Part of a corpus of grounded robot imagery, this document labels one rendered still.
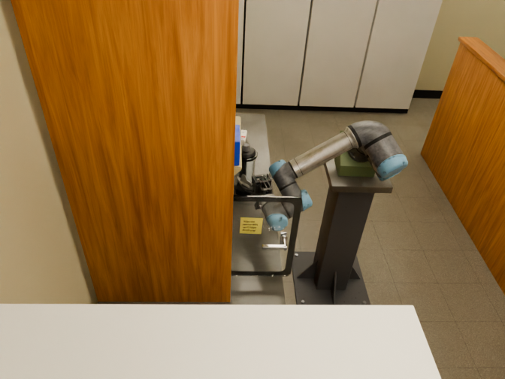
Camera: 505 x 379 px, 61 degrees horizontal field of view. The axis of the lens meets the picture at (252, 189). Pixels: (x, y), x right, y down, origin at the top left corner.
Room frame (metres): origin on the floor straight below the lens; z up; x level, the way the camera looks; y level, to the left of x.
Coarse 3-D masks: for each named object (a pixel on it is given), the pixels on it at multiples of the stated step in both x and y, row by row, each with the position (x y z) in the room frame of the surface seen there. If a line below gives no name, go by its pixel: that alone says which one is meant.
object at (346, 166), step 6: (342, 156) 1.86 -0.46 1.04; (348, 156) 1.87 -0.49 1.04; (336, 162) 1.92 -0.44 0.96; (342, 162) 1.84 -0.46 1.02; (348, 162) 1.84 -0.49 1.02; (354, 162) 1.84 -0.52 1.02; (360, 162) 1.85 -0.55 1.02; (366, 162) 1.85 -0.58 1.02; (342, 168) 1.83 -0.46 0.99; (348, 168) 1.83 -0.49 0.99; (354, 168) 1.83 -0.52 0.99; (360, 168) 1.83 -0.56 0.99; (366, 168) 1.83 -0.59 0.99; (372, 168) 1.83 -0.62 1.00; (342, 174) 1.83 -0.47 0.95; (348, 174) 1.83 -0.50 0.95; (354, 174) 1.83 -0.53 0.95; (360, 174) 1.83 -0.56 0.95; (366, 174) 1.83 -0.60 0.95; (372, 174) 1.83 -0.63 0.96
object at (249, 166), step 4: (256, 152) 1.66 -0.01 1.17; (252, 160) 1.61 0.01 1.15; (244, 164) 1.61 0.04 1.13; (248, 164) 1.61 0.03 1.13; (252, 164) 1.63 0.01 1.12; (244, 168) 1.61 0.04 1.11; (248, 168) 1.61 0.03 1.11; (252, 168) 1.63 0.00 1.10; (240, 172) 1.61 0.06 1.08; (244, 172) 1.61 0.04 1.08; (248, 172) 1.61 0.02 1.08; (252, 172) 1.63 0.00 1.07; (236, 176) 1.63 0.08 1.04; (240, 176) 1.61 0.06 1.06; (248, 176) 1.61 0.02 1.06; (236, 180) 1.63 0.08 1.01; (236, 184) 1.63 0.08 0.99; (240, 188) 1.61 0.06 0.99
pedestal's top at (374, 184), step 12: (336, 168) 1.89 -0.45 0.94; (336, 180) 1.78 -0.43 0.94; (348, 180) 1.79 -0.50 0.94; (360, 180) 1.79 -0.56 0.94; (372, 180) 1.80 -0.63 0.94; (384, 180) 1.81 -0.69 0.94; (348, 192) 1.74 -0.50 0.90; (360, 192) 1.74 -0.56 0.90; (372, 192) 1.75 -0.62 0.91; (384, 192) 1.75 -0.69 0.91
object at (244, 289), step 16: (256, 128) 2.26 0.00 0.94; (256, 144) 2.07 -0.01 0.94; (256, 160) 1.92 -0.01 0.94; (272, 192) 1.65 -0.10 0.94; (240, 288) 1.05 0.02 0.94; (256, 288) 1.06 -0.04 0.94; (272, 288) 1.06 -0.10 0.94; (112, 304) 0.94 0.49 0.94; (128, 304) 0.95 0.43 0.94; (144, 304) 0.95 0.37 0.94; (160, 304) 0.95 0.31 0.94; (176, 304) 0.96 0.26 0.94; (192, 304) 0.96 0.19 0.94; (208, 304) 0.97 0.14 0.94; (224, 304) 0.97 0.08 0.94; (240, 304) 0.98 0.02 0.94; (256, 304) 0.98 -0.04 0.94; (272, 304) 0.99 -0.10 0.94
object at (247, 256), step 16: (240, 208) 1.07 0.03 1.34; (256, 208) 1.07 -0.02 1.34; (272, 208) 1.08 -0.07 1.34; (288, 208) 1.08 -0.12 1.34; (272, 224) 1.08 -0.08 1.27; (288, 224) 1.08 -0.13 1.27; (240, 240) 1.07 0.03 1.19; (256, 240) 1.07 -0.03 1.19; (272, 240) 1.08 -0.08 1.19; (288, 240) 1.08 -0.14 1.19; (240, 256) 1.07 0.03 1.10; (256, 256) 1.07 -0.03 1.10; (272, 256) 1.08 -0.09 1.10; (288, 256) 1.08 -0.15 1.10; (240, 272) 1.07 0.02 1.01; (256, 272) 1.07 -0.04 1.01; (272, 272) 1.08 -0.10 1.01; (288, 272) 1.08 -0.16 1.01
